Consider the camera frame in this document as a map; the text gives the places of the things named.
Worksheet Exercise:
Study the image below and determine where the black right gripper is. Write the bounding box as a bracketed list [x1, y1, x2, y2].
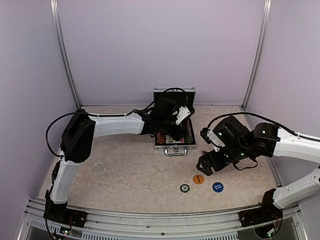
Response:
[196, 142, 251, 177]

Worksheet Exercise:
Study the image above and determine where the green poker chip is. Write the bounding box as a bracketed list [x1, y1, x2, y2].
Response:
[179, 184, 190, 193]

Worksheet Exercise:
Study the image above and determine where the aluminium poker set case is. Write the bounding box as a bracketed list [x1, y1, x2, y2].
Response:
[153, 86, 197, 157]

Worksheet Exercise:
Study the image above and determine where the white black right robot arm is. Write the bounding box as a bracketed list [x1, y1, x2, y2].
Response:
[196, 113, 320, 222]

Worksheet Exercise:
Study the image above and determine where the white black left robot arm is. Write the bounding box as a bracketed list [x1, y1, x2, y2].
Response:
[44, 87, 195, 223]

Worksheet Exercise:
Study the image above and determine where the red playing card deck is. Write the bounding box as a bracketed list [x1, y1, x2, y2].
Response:
[166, 136, 184, 144]

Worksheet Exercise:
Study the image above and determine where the right chip row in case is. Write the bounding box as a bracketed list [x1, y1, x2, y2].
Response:
[182, 119, 195, 145]

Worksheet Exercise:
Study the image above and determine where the orange big blind button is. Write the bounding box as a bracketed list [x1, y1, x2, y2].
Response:
[192, 174, 205, 185]

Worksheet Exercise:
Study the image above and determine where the blue small blind button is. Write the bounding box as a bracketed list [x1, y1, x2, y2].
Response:
[212, 182, 224, 193]

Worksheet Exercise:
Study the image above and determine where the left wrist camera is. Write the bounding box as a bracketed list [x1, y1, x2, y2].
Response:
[173, 106, 195, 126]

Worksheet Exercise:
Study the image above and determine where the front aluminium rail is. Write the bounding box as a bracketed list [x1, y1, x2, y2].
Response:
[17, 204, 311, 240]

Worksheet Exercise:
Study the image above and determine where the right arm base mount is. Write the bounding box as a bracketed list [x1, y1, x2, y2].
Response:
[238, 208, 265, 228]

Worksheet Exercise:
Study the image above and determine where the clear plastic ring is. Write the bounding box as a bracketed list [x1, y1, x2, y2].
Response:
[92, 162, 106, 175]

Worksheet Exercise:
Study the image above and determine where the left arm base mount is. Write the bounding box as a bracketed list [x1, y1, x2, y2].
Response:
[43, 208, 88, 228]

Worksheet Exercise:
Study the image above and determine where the right aluminium frame post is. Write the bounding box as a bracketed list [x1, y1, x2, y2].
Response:
[241, 0, 272, 110]

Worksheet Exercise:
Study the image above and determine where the aluminium frame post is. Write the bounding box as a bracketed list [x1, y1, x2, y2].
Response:
[241, 0, 272, 110]
[50, 0, 82, 109]

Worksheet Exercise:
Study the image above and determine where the left aluminium frame post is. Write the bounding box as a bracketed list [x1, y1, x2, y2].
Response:
[50, 0, 82, 109]

